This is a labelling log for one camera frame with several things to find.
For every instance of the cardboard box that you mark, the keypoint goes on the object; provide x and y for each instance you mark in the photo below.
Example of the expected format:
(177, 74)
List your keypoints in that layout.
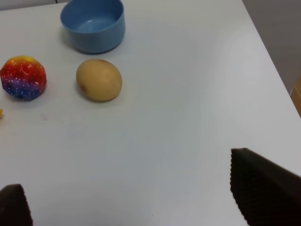
(296, 95)

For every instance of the tan egg-shaped potato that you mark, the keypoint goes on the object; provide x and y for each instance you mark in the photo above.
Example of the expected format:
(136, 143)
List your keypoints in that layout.
(99, 80)

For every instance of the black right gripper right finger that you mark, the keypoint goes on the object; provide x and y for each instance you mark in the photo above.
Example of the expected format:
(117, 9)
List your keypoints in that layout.
(265, 193)

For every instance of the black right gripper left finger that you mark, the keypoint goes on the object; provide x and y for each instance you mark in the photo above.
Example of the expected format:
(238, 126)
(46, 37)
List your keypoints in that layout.
(14, 208)

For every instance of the blue plastic bowl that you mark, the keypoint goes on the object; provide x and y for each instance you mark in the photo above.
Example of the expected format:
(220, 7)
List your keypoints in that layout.
(94, 26)

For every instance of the rainbow speckled faceted ball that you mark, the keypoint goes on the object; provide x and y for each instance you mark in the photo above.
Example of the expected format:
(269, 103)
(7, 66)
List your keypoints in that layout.
(23, 77)

